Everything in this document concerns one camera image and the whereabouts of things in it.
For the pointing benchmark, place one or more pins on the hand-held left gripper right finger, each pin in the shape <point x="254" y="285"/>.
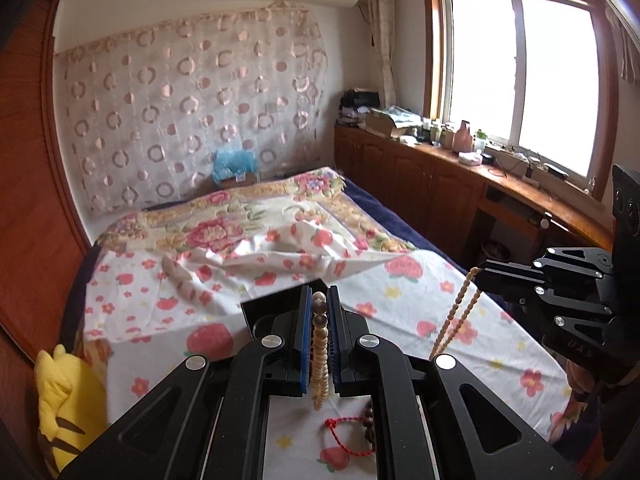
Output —
<point x="337" y="345"/>

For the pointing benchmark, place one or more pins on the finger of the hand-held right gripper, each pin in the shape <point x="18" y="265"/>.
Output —
<point x="570" y="262"/>
<point x="575" y="300"/>

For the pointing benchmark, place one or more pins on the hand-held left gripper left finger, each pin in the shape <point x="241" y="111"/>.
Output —
<point x="303" y="345"/>

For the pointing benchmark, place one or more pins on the dark waste bin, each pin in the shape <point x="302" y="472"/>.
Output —
<point x="496" y="251"/>

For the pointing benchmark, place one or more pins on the navy bed sheet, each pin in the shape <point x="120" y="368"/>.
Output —
<point x="380" y="215"/>

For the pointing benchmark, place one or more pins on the strawberry print bed sheet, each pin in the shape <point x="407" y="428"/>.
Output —
<point x="165" y="310"/>

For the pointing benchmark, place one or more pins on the white tissue pack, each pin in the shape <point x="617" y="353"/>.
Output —
<point x="470" y="158"/>

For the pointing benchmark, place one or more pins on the floral blanket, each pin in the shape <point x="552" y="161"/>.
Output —
<point x="215" y="225"/>

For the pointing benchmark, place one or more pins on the green capped bottle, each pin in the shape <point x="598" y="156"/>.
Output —
<point x="480" y="141"/>

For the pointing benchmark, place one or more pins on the wooden cabinet counter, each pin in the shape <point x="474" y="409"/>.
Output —
<point x="425" y="185"/>

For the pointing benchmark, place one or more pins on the pink bottle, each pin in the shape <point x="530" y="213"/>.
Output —
<point x="462" y="136"/>

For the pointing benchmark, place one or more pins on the blue plastic bag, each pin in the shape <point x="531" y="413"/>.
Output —
<point x="234" y="162"/>

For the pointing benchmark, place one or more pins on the wooden framed window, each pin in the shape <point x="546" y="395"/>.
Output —
<point x="520" y="60"/>

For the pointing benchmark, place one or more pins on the beige window curtain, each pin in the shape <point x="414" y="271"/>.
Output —
<point x="382" y="35"/>
<point x="625" y="45"/>

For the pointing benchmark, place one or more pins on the stack of books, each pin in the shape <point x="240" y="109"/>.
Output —
<point x="390" y="121"/>

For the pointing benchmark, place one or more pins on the black bag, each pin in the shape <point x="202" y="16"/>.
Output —
<point x="357" y="102"/>

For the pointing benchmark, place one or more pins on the yellow plush toy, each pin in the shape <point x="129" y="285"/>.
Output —
<point x="65" y="410"/>

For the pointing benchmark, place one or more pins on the wooden wardrobe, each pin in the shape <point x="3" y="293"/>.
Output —
<point x="35" y="210"/>

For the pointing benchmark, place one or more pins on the circle patterned wall cloth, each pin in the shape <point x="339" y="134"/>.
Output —
<point x="190" y="105"/>

